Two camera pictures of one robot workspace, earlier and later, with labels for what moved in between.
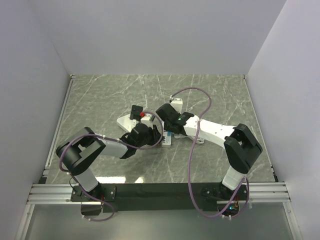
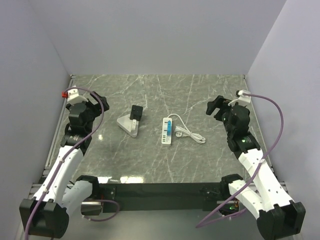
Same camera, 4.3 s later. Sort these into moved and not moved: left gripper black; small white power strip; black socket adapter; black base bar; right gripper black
Moved: left gripper black; right gripper black
Not moved: black socket adapter; small white power strip; black base bar
